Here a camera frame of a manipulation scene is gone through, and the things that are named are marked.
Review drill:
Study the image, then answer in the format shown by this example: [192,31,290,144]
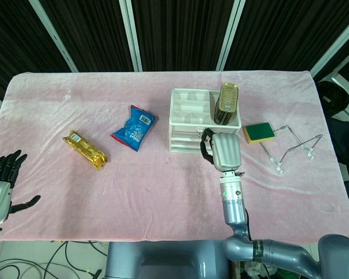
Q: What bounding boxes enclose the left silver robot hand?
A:
[0,149,41,224]

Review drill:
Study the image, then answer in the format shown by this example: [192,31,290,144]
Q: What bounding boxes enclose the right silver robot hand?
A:
[200,127,241,171]

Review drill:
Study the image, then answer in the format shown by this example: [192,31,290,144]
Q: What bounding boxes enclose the white plastic drawer organizer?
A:
[168,88,241,153]

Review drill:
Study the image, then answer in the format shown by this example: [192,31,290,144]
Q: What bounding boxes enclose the green yellow sponge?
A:
[243,122,276,145]

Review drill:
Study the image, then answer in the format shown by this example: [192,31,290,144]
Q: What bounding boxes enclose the gold rectangular tin can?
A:
[213,83,240,126]

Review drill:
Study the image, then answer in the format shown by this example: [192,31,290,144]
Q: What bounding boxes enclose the pink table cloth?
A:
[0,70,349,242]

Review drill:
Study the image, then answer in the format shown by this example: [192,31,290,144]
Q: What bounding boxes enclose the gold wrapped biscuit pack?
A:
[62,130,109,171]

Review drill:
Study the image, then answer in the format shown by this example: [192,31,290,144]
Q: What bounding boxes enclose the blue snack bag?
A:
[110,105,158,152]

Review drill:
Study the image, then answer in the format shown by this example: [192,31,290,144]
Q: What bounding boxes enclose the black office chair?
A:
[316,81,349,117]

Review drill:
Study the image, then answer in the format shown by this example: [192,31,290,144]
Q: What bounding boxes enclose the grey robot torso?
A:
[105,239,230,279]

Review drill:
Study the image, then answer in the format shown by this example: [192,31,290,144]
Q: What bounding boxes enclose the metal wire stand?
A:
[261,125,323,174]

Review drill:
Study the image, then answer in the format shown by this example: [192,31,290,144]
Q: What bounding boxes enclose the black floor cables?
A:
[0,239,110,279]

